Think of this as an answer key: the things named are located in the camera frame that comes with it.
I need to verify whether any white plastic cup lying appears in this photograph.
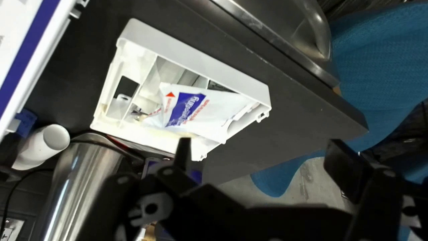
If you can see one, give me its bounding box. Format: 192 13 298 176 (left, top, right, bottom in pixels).
12 125 71 172

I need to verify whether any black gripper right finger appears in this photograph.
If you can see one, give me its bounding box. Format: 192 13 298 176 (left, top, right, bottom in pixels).
324 140 373 204

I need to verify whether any blue floor mat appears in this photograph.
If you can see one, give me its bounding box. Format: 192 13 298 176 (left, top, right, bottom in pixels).
250 0 428 211

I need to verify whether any white first aid box lid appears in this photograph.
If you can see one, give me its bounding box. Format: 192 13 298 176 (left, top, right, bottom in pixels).
0 0 91 137

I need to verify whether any white first aid packet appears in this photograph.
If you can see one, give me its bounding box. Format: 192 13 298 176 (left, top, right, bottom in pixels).
144 84 253 144

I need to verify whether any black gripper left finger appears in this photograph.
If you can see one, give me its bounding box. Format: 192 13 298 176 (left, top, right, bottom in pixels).
172 138 191 173

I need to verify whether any stainless steel electric kettle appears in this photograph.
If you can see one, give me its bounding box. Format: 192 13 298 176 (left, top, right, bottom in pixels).
29 134 130 241

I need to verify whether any white first aid box base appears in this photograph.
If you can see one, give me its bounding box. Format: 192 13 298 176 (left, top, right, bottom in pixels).
91 19 271 161

